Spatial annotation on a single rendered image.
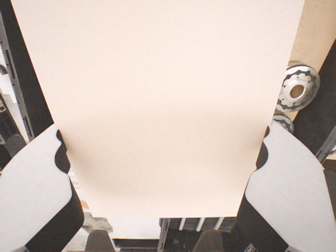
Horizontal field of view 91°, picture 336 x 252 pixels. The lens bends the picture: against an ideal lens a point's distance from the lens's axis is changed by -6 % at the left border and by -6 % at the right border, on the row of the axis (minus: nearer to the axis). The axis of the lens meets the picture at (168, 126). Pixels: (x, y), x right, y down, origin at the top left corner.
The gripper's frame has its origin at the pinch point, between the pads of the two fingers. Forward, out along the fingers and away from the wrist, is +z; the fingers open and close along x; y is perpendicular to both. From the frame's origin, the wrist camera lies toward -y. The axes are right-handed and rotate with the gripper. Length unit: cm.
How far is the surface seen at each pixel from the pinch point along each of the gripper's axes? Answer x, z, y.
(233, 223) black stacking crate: 24, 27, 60
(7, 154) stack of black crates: -117, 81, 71
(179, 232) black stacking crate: 3, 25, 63
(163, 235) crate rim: -2, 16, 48
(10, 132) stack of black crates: -90, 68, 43
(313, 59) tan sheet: 30.5, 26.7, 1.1
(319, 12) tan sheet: 28.8, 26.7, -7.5
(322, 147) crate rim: 31.1, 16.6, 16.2
